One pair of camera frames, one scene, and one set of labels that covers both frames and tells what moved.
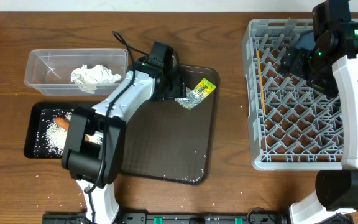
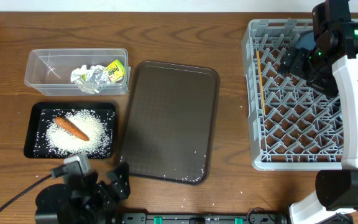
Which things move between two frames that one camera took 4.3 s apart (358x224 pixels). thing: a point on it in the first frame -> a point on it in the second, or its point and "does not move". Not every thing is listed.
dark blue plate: (306, 40) does not move
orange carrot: (64, 122) does not move
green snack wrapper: (194, 96) -> (115, 71)
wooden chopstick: (260, 79) does not move
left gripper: (180, 91) -> (110, 203)
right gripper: (293, 63) does not move
